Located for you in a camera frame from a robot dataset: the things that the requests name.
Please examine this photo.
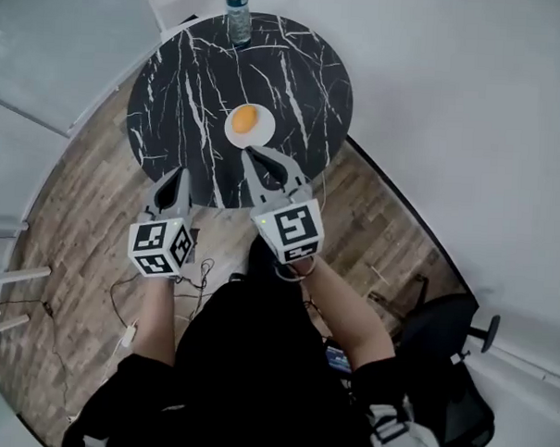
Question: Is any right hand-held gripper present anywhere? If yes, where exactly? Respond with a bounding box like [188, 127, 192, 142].
[236, 144, 329, 267]

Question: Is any white power adapter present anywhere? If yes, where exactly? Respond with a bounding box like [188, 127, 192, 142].
[116, 317, 141, 350]

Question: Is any person's left forearm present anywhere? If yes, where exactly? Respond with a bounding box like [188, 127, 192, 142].
[137, 274, 195, 367]

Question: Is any black floor cable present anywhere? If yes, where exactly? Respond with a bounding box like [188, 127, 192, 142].
[108, 255, 215, 317]

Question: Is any white round plate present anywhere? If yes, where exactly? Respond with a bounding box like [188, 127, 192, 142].
[223, 102, 276, 151]

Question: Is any blue screen device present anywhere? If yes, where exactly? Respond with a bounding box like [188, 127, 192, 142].
[324, 344, 353, 373]

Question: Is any person's right forearm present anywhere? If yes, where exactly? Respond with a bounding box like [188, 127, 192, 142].
[296, 255, 400, 375]

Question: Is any white chair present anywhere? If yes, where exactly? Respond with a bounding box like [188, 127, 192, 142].
[138, 0, 217, 35]

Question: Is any white panel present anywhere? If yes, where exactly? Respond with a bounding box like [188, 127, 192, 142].
[0, 0, 166, 143]

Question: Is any person's black clothing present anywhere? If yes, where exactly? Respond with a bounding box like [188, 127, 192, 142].
[64, 230, 452, 447]

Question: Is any black office chair with headrest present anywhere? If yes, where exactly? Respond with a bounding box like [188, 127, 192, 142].
[362, 272, 504, 447]

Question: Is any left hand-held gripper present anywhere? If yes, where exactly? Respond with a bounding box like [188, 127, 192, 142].
[127, 164, 200, 280]

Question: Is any white grey harness strap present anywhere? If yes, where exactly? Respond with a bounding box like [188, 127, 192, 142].
[367, 397, 442, 447]

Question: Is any clear water bottle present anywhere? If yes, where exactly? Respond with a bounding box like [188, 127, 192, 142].
[222, 0, 254, 49]

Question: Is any black marble round table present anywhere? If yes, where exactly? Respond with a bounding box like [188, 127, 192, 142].
[122, 6, 358, 217]

